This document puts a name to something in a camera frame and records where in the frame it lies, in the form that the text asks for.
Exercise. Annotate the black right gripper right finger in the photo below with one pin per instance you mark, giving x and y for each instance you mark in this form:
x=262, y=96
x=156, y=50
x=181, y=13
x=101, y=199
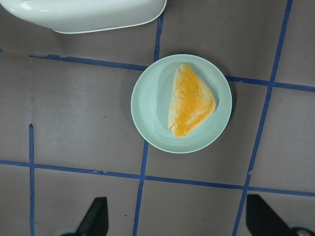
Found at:
x=262, y=220

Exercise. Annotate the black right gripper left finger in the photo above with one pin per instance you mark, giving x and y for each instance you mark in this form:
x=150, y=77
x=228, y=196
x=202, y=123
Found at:
x=95, y=221

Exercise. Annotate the white toaster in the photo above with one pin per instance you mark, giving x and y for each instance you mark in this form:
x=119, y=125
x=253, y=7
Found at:
x=81, y=16

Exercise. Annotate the light green round plate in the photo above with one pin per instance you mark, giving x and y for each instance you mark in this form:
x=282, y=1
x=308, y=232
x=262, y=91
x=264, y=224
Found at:
x=151, y=98

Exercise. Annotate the triangular toasted bread slice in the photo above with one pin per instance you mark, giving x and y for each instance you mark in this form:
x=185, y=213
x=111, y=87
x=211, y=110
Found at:
x=192, y=102

